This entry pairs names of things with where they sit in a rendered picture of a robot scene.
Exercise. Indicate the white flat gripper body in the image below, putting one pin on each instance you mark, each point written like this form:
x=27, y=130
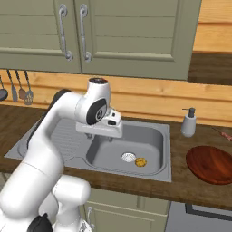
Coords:
x=99, y=128

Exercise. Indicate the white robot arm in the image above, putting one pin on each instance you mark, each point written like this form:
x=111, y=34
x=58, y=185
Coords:
x=42, y=157

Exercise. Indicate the yellow squash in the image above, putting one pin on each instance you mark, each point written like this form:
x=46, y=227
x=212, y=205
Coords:
x=140, y=162

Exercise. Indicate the grey steel sink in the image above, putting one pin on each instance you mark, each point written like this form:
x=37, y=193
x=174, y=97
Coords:
x=151, y=142

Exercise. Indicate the green base cupboard door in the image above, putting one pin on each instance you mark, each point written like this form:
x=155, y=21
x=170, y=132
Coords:
x=127, y=214

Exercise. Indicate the brown wooden bowl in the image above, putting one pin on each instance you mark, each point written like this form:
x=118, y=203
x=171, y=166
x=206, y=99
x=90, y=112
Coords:
x=210, y=164

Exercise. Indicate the hanging slotted grey spatula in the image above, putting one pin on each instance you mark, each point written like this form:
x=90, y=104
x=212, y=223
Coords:
x=28, y=96

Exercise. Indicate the grey soap dispenser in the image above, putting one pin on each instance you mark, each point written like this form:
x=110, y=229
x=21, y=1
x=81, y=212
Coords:
x=188, y=125

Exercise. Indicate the hanging brown turner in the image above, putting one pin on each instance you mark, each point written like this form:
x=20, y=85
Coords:
x=21, y=92

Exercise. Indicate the hanging dark ladle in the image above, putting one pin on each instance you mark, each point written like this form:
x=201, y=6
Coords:
x=2, y=94

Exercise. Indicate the thin pinkish brown stick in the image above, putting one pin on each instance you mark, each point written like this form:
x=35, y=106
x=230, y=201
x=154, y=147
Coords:
x=225, y=135

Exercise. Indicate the grey dishwasher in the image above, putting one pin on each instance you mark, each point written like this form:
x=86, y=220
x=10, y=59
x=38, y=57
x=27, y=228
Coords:
x=199, y=220

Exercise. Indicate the dark wooden shelf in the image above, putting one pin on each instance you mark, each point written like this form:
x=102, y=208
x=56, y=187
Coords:
x=211, y=69

